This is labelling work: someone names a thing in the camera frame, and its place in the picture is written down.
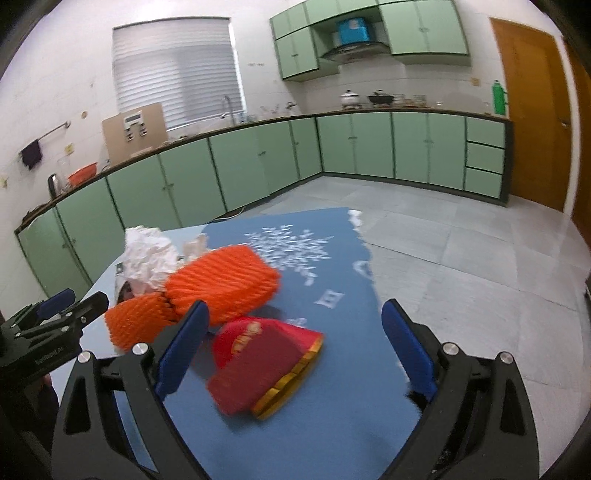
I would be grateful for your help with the green base cabinets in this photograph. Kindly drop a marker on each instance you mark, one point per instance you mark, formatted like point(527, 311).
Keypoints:
point(360, 143)

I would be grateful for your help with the brown wooden door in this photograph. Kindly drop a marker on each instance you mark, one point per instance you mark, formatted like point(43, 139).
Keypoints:
point(531, 115)

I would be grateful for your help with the brown cardboard box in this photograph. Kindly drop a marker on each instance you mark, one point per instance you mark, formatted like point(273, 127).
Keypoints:
point(115, 143)

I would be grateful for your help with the blue patterned tablecloth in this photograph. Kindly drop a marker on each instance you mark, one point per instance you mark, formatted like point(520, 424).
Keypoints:
point(332, 323)

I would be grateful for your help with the row of glass jars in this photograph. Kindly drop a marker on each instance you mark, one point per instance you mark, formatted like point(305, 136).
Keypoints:
point(413, 100)

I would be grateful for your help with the steel kettle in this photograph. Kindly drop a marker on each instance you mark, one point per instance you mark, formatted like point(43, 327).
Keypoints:
point(54, 184)

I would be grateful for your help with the white window blind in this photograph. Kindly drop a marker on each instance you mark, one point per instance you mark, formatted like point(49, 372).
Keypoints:
point(175, 74)

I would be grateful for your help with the steel faucet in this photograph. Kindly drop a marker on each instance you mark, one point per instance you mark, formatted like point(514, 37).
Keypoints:
point(226, 108)

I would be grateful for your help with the orange plastic basin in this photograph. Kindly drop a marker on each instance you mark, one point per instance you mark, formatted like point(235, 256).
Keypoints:
point(83, 175)

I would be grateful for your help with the metal towel rail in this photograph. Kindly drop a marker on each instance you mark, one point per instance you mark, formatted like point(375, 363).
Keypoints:
point(51, 131)

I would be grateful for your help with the beige crumpled paper scrap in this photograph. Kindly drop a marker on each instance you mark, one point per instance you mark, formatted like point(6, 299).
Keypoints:
point(196, 245)

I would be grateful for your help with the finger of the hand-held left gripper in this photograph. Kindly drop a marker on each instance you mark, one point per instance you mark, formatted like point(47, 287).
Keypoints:
point(57, 301)
point(90, 308)

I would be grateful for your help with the black range hood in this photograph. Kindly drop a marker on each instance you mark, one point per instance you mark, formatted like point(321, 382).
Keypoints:
point(355, 50)

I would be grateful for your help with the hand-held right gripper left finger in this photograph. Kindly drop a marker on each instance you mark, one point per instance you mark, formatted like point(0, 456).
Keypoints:
point(182, 350)

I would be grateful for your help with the red box with gold trim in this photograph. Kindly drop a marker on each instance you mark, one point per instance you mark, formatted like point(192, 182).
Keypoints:
point(258, 364)

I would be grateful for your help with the dark hanging towel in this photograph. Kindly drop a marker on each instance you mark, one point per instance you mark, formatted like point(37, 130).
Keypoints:
point(31, 154)

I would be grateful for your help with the small orange foam net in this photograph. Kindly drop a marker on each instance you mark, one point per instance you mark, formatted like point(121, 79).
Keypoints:
point(134, 321)

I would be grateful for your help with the black wok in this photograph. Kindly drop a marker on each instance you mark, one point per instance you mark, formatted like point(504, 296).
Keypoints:
point(381, 98)

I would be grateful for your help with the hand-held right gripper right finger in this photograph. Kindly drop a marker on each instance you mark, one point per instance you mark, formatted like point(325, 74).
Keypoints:
point(411, 341)

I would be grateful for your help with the large orange foam net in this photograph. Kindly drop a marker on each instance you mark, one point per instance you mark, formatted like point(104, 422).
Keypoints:
point(221, 281)

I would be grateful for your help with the green thermos bottle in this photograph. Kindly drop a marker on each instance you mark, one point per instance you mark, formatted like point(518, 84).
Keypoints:
point(498, 99)

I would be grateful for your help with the white cooking pot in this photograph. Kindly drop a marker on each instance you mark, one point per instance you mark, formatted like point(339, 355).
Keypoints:
point(351, 98)

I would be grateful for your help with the blue box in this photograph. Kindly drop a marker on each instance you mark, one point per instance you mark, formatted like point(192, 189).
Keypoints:
point(353, 31)

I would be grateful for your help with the white paper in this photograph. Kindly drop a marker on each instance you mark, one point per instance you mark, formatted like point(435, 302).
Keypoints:
point(147, 258)

